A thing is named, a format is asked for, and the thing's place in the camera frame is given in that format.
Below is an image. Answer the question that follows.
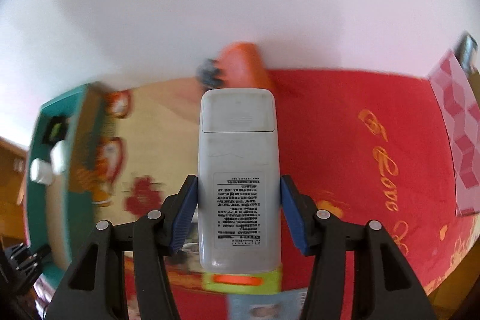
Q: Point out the grey cable plug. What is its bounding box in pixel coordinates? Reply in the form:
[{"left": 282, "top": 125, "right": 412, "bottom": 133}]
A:
[{"left": 196, "top": 58, "right": 224, "bottom": 91}]

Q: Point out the black car key bunch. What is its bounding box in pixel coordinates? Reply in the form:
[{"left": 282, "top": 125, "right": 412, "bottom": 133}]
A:
[{"left": 169, "top": 238, "right": 202, "bottom": 272}]

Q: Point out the red floral bed blanket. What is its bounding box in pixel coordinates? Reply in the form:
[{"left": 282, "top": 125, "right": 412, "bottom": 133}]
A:
[{"left": 89, "top": 70, "right": 479, "bottom": 319}]

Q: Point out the white remote control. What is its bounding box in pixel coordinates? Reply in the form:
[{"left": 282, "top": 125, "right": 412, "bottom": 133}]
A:
[{"left": 197, "top": 88, "right": 281, "bottom": 274}]

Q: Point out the pink patterned box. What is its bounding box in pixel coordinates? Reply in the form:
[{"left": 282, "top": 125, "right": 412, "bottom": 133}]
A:
[{"left": 428, "top": 51, "right": 479, "bottom": 216}]

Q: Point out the white orange medicine jar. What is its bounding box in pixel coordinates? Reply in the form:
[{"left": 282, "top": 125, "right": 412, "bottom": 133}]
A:
[{"left": 29, "top": 158, "right": 54, "bottom": 186}]

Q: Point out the green orange utility knife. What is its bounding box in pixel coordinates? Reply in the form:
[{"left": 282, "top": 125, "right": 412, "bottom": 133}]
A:
[{"left": 202, "top": 266, "right": 282, "bottom": 295}]

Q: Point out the wooden bedside shelf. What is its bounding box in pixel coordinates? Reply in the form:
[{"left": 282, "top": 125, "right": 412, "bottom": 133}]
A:
[{"left": 0, "top": 138, "right": 27, "bottom": 248}]

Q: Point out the teal cardboard box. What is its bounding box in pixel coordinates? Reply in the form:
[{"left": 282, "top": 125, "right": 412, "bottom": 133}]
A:
[{"left": 25, "top": 85, "right": 106, "bottom": 288}]

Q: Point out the metal clip on box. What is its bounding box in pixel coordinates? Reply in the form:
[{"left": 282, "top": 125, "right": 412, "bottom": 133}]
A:
[{"left": 455, "top": 32, "right": 479, "bottom": 76}]

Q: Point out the white earbuds case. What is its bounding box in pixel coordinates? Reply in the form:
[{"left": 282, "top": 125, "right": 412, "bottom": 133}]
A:
[{"left": 50, "top": 140, "right": 68, "bottom": 175}]

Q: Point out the black round tape measure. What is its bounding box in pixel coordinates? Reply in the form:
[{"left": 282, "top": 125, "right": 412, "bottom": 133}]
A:
[{"left": 41, "top": 115, "right": 69, "bottom": 147}]

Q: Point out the orange plastic case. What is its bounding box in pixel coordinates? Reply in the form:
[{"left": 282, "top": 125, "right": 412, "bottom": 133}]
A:
[{"left": 216, "top": 42, "right": 274, "bottom": 92}]

